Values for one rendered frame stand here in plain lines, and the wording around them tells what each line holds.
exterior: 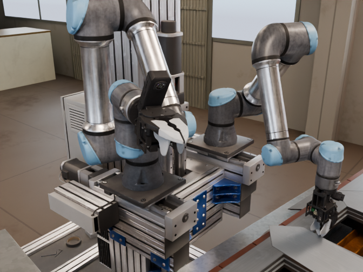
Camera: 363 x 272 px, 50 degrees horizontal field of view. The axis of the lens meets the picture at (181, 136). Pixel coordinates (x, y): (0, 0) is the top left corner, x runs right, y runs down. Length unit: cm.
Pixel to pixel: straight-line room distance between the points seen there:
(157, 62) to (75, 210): 65
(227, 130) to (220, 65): 371
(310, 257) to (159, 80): 87
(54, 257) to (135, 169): 126
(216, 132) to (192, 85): 398
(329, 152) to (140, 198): 63
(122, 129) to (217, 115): 76
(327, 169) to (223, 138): 53
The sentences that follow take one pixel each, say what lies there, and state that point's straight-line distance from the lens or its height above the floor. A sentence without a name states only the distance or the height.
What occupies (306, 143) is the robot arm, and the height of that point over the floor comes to 119.
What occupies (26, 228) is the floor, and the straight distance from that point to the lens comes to 321.
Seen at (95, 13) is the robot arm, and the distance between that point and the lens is 116.
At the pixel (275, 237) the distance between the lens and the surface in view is 149.
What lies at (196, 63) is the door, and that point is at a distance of 555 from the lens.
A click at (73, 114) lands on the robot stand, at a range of 178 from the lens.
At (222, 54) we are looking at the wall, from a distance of 534.
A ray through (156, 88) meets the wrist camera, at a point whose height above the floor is 151.
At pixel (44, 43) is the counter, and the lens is 756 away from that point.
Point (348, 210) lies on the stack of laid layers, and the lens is 176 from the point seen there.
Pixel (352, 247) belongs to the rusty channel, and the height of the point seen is 68.
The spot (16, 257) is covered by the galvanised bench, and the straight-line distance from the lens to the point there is 113.
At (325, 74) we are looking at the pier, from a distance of 447.
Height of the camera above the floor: 171
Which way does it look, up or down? 22 degrees down
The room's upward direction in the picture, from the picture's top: straight up
